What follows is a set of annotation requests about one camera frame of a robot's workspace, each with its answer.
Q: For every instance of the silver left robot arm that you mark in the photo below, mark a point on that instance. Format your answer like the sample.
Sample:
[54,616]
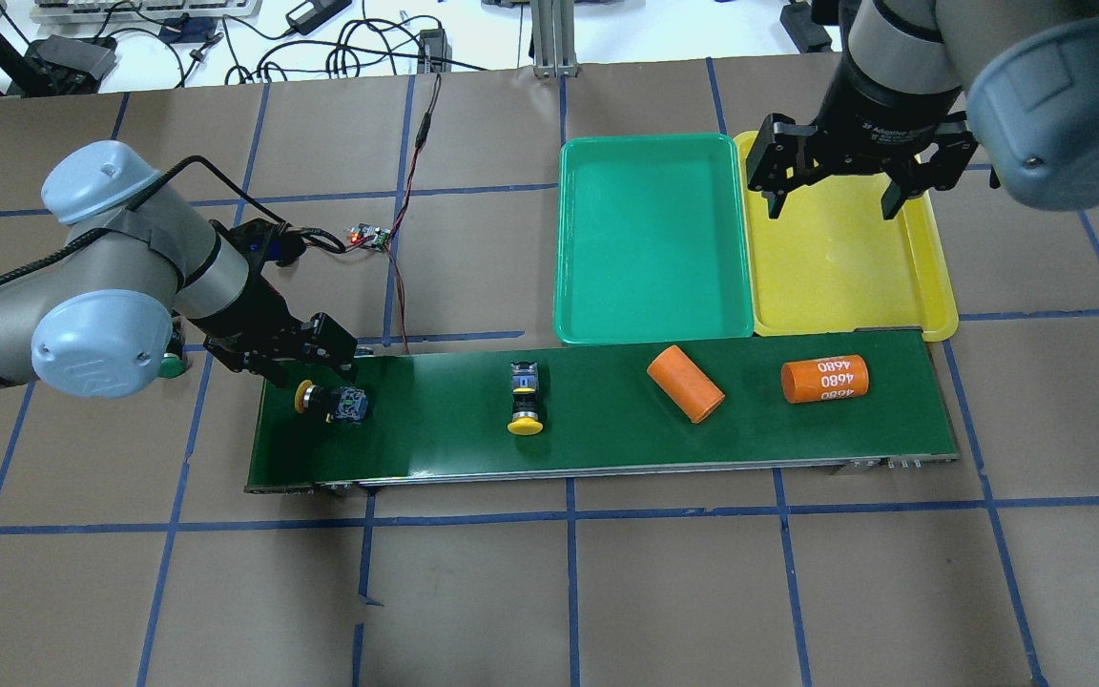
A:
[94,319]

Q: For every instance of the green conveyor belt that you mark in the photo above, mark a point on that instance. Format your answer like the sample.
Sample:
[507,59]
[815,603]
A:
[443,418]

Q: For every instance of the green plastic tray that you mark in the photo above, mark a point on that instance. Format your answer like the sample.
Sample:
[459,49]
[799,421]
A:
[651,241]

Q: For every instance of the small motor controller board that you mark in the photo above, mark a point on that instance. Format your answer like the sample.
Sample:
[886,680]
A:
[368,237]

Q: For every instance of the yellow push button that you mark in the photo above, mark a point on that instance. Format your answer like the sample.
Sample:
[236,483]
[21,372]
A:
[526,412]
[335,404]

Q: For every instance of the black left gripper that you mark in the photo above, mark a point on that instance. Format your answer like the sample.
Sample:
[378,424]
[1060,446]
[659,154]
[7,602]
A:
[254,316]

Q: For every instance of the plain orange cylinder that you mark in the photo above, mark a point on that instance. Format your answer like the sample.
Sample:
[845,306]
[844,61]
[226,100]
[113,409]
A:
[685,384]

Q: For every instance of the yellow plastic tray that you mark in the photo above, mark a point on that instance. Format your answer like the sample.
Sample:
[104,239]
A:
[832,263]

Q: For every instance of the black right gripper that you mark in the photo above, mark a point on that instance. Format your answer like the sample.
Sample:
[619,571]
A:
[879,116]

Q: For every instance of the black power adapter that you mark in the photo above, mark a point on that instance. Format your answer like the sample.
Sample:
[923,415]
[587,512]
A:
[434,54]

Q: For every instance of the aluminium frame post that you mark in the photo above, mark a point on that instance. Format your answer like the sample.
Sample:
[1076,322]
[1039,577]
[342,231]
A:
[553,39]

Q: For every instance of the orange cylinder labelled 4680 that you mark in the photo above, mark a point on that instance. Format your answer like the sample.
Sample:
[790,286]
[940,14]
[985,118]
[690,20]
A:
[824,379]

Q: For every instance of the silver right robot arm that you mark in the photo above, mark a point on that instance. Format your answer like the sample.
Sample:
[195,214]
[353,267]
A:
[922,85]

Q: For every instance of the green push button lower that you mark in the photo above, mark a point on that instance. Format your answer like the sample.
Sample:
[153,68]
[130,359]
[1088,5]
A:
[173,364]

